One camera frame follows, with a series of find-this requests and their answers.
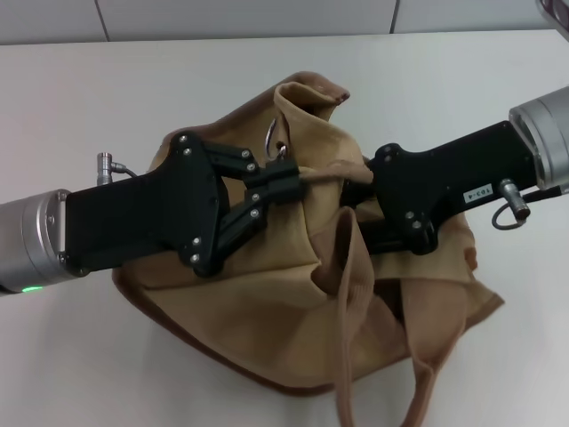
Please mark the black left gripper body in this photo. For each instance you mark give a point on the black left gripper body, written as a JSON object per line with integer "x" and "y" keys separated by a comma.
{"x": 146, "y": 213}

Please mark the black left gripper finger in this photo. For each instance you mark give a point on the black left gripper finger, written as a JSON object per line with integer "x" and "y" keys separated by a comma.
{"x": 275, "y": 172}
{"x": 284, "y": 192}

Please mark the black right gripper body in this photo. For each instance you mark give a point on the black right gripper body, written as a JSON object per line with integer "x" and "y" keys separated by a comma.
{"x": 427, "y": 187}

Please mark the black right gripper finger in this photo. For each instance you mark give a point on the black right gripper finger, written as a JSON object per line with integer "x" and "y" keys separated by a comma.
{"x": 362, "y": 193}
{"x": 387, "y": 238}

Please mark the khaki canvas food bag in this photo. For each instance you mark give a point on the khaki canvas food bag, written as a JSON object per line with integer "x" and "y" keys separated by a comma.
{"x": 266, "y": 302}

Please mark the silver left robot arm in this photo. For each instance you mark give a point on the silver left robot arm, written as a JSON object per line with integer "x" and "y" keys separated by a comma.
{"x": 31, "y": 240}

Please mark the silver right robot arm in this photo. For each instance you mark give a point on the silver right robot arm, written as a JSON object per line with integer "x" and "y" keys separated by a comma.
{"x": 547, "y": 133}

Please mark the dark striped blurred object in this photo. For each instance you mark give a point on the dark striped blurred object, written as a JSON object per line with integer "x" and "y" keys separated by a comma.
{"x": 555, "y": 9}

